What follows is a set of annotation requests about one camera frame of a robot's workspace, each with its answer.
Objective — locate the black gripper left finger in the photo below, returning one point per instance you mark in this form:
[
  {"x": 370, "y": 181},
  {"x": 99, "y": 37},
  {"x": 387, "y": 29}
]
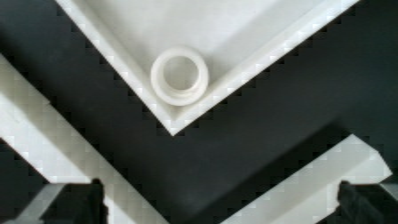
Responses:
[{"x": 66, "y": 204}]

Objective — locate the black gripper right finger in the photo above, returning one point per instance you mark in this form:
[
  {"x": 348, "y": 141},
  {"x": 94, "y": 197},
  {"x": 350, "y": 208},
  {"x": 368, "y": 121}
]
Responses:
[{"x": 368, "y": 203}]

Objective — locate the white square tabletop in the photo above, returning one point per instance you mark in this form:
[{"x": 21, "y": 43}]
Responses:
[{"x": 190, "y": 46}]

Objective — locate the white obstacle fence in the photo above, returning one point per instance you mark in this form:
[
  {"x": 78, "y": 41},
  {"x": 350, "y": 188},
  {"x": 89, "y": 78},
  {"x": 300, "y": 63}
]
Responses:
[{"x": 297, "y": 203}]

